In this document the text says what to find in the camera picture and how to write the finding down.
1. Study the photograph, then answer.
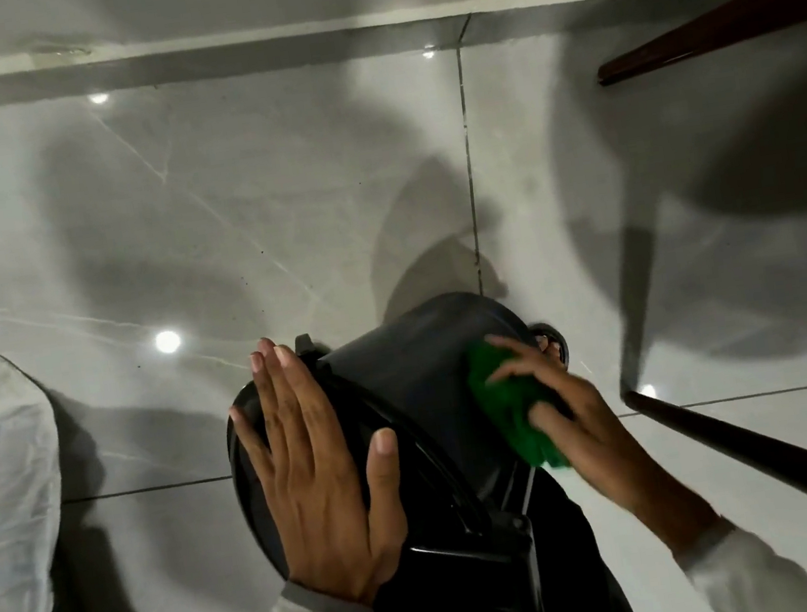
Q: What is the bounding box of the person's right hand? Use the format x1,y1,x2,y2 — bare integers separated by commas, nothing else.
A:
479,313,674,532

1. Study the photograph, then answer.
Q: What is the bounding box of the person's left hand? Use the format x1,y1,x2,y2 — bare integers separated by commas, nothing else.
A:
220,321,421,612

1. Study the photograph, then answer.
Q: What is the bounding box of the green cleaning cloth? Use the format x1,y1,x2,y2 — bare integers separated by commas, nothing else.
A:
460,328,574,483

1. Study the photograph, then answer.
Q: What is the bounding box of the black plastic bin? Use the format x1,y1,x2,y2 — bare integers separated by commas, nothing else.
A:
209,276,611,612

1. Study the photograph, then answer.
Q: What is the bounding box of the person's right forearm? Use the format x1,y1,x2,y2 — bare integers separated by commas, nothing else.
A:
610,427,807,612

